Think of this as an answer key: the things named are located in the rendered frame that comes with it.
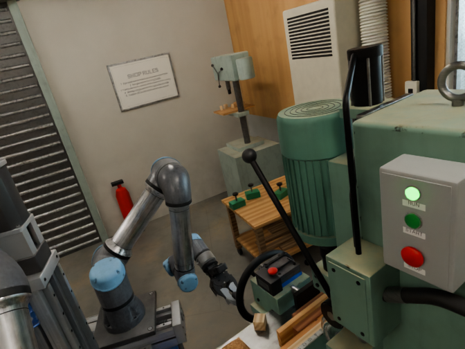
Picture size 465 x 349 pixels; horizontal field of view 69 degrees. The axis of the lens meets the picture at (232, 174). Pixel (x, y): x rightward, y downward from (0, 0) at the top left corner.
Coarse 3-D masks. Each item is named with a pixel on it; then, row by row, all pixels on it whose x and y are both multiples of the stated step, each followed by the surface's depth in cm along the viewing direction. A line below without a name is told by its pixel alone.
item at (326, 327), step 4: (324, 320) 78; (324, 324) 78; (328, 324) 77; (324, 328) 79; (328, 328) 78; (332, 328) 77; (336, 328) 75; (324, 332) 80; (328, 332) 79; (332, 332) 77; (336, 332) 76; (328, 336) 79; (332, 336) 78; (328, 340) 79
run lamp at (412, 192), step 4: (408, 188) 43; (412, 188) 42; (416, 188) 42; (408, 192) 43; (412, 192) 42; (416, 192) 42; (420, 192) 42; (408, 196) 43; (412, 196) 42; (416, 196) 42; (420, 196) 42; (412, 200) 43; (416, 200) 43
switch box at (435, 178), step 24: (384, 168) 46; (408, 168) 44; (432, 168) 42; (456, 168) 41; (384, 192) 47; (432, 192) 41; (456, 192) 39; (384, 216) 48; (432, 216) 42; (456, 216) 40; (384, 240) 50; (408, 240) 46; (432, 240) 43; (456, 240) 41; (432, 264) 44; (456, 264) 42; (456, 288) 44
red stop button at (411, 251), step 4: (404, 248) 46; (408, 248) 46; (412, 248) 45; (404, 252) 46; (408, 252) 46; (412, 252) 45; (416, 252) 45; (404, 256) 46; (408, 256) 46; (412, 256) 45; (416, 256) 45; (420, 256) 45; (404, 260) 47; (408, 260) 46; (412, 260) 46; (416, 260) 45; (420, 260) 45; (408, 264) 46; (412, 264) 46; (416, 264) 45; (420, 264) 45
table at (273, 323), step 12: (264, 312) 108; (288, 312) 102; (252, 324) 100; (276, 324) 99; (240, 336) 97; (252, 336) 97; (264, 336) 96; (276, 336) 95; (216, 348) 95; (252, 348) 93; (264, 348) 92; (276, 348) 91
